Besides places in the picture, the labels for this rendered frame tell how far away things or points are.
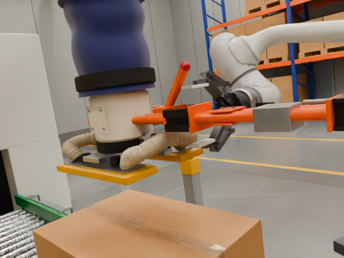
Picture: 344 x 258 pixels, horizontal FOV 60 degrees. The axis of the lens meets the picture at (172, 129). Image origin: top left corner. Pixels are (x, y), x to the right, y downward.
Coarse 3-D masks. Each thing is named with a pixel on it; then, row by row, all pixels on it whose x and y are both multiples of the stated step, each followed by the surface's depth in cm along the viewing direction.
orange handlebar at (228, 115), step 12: (156, 108) 101; (228, 108) 62; (240, 108) 60; (252, 108) 60; (300, 108) 50; (312, 108) 48; (324, 108) 47; (132, 120) 78; (144, 120) 75; (156, 120) 72; (204, 120) 62; (216, 120) 60; (228, 120) 58; (240, 120) 57; (252, 120) 55; (300, 120) 49; (312, 120) 48; (324, 120) 47
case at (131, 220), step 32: (128, 192) 119; (64, 224) 97; (96, 224) 94; (128, 224) 90; (160, 224) 87; (192, 224) 85; (224, 224) 82; (256, 224) 80; (64, 256) 81; (96, 256) 75; (128, 256) 72; (160, 256) 71; (192, 256) 69; (224, 256) 69; (256, 256) 80
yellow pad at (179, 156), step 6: (174, 150) 85; (180, 150) 83; (186, 150) 85; (192, 150) 84; (198, 150) 85; (156, 156) 86; (162, 156) 84; (168, 156) 83; (174, 156) 81; (180, 156) 80; (186, 156) 81; (192, 156) 83
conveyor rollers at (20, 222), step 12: (0, 216) 228; (12, 216) 226; (24, 216) 223; (36, 216) 220; (0, 228) 204; (12, 228) 201; (24, 228) 199; (36, 228) 196; (0, 240) 187; (12, 240) 184; (24, 240) 181; (0, 252) 171; (12, 252) 168; (24, 252) 165; (36, 252) 167
